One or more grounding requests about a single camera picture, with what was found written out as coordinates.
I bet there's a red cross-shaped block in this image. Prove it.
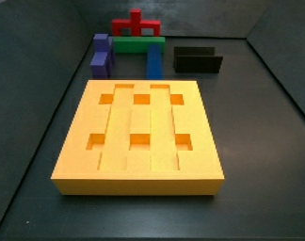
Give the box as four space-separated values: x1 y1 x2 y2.
111 8 162 37

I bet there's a green rectangular block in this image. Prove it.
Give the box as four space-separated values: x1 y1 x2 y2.
114 37 165 54

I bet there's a purple stepped block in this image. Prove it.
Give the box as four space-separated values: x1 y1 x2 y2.
90 34 115 79

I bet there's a black block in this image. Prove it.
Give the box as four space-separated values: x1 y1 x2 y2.
174 46 223 73

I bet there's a yellow slotted board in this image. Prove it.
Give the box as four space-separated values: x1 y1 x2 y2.
51 80 225 196

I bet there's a blue rectangular block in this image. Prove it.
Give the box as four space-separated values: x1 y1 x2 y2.
146 44 163 79

